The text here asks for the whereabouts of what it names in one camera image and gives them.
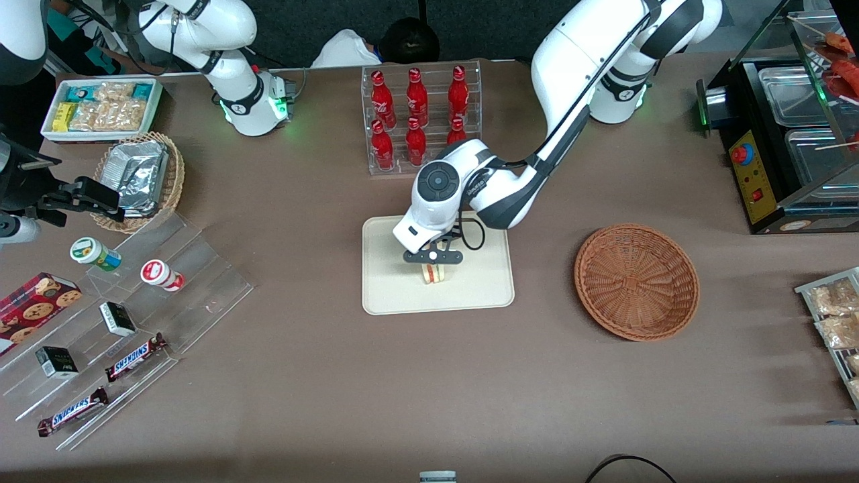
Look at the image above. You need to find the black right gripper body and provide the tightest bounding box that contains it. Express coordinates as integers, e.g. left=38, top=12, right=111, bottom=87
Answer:
left=0, top=136, right=53, bottom=215

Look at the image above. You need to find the cream rectangular serving tray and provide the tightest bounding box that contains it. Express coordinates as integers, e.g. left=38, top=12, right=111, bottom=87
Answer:
left=362, top=213, right=516, bottom=317

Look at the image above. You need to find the white snack tray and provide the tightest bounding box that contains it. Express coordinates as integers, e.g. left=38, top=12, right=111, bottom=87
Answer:
left=41, top=78, right=164, bottom=144

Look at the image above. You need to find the small light wicker basket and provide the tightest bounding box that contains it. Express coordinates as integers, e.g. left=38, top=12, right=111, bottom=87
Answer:
left=90, top=131, right=186, bottom=235

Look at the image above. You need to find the large brown wicker basket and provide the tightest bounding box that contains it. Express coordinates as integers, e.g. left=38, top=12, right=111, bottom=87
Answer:
left=574, top=223, right=701, bottom=342

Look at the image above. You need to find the grey tray of snack bags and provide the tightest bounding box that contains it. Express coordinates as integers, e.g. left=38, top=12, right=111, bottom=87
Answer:
left=795, top=267, right=859, bottom=411

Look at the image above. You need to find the silver foil wrapped packet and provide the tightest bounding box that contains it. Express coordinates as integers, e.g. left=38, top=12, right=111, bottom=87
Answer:
left=115, top=160, right=164, bottom=217
left=101, top=140, right=169, bottom=192

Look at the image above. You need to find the green sunflower lidded cup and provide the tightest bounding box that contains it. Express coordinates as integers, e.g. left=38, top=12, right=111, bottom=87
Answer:
left=70, top=236, right=123, bottom=273

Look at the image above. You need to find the clear bag of granola bars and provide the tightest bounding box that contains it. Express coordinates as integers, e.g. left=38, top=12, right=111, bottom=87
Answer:
left=93, top=81, right=136, bottom=103
left=70, top=100, right=146, bottom=132

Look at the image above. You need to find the red lidded yogurt cup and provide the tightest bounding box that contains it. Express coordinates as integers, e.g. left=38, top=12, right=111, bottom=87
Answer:
left=140, top=259, right=186, bottom=293

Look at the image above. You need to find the red plaid cookie box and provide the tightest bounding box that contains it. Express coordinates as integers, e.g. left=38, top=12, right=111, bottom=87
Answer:
left=0, top=271, right=83, bottom=357

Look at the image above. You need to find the small black carton box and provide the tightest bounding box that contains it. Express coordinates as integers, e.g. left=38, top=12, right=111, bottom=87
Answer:
left=99, top=301, right=138, bottom=338
left=34, top=345, right=80, bottom=380

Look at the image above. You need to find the clear acrylic bottle rack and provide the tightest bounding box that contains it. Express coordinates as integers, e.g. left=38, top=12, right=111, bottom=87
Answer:
left=360, top=60, right=483, bottom=177

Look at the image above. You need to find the clear acrylic stepped display stand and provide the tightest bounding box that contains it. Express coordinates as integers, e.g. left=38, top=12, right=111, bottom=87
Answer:
left=0, top=213, right=255, bottom=452

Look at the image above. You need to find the Snickers chocolate bar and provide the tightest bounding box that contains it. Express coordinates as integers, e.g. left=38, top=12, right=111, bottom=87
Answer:
left=37, top=386, right=110, bottom=438
left=105, top=333, right=169, bottom=384

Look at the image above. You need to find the black round object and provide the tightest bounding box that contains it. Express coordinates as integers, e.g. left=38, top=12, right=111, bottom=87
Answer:
left=378, top=16, right=442, bottom=65

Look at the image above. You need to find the white plastic bag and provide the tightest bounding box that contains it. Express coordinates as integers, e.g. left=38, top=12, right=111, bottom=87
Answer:
left=311, top=28, right=384, bottom=70

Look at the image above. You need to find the black glass food warmer case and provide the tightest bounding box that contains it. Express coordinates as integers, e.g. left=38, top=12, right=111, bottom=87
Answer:
left=695, top=0, right=859, bottom=235

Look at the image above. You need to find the stainless steel food pan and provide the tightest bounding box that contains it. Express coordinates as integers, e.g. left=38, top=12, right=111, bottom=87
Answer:
left=785, top=127, right=859, bottom=186
left=758, top=65, right=836, bottom=129

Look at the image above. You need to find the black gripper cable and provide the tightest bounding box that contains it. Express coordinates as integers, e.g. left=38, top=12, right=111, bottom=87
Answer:
left=458, top=213, right=487, bottom=252

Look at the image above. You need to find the black cable loop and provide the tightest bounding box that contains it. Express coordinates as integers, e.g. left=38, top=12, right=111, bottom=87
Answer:
left=583, top=454, right=679, bottom=483

